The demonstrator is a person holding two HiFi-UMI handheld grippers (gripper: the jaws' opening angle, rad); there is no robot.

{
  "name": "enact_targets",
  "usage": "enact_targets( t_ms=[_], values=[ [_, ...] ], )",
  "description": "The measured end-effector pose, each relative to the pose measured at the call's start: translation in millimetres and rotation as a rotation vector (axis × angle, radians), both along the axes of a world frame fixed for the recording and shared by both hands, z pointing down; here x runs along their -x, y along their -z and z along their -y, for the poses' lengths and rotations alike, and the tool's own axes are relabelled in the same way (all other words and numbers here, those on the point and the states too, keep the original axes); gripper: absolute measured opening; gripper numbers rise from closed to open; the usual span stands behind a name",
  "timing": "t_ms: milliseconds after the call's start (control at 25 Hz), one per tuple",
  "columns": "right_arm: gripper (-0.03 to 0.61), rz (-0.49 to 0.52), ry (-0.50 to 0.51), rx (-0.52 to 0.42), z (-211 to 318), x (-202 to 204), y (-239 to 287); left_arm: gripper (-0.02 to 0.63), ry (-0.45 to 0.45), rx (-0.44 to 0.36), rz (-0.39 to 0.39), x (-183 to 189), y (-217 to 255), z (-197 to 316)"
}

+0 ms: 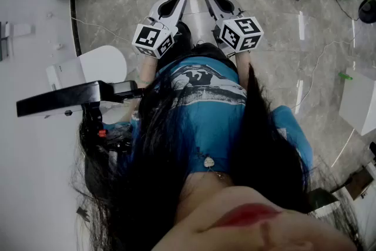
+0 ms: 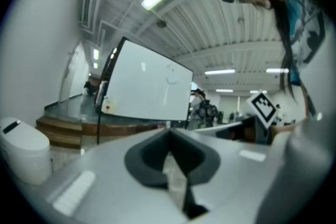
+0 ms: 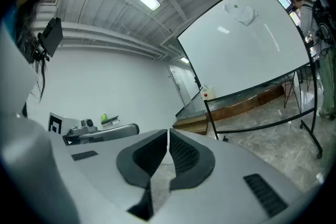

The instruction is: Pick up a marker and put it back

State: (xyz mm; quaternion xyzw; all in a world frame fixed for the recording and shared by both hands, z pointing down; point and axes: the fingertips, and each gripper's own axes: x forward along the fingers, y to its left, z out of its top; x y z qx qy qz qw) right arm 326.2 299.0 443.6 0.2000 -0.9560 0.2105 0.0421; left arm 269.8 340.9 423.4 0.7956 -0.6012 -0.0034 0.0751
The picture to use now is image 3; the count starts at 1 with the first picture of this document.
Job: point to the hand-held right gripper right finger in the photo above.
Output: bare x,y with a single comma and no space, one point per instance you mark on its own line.
231,165

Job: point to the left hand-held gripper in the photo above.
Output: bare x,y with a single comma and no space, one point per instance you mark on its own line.
71,126

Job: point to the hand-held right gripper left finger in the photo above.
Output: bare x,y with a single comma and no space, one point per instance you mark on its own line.
99,173

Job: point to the white box with red dot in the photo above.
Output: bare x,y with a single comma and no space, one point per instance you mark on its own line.
208,93

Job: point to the wooden platform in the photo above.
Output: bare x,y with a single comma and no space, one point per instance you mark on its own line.
236,106

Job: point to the white door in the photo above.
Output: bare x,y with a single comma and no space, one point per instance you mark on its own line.
183,86

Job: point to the ceiling light strip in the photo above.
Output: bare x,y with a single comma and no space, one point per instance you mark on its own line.
184,60

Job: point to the black head-mounted device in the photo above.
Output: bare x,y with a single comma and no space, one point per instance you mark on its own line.
52,36

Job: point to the ceiling air vent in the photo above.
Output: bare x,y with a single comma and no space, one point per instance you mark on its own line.
51,0

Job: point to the white paper sheet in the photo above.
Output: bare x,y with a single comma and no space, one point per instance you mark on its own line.
242,13

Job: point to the grey wall shelf, green item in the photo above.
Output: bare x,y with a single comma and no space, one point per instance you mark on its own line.
111,121

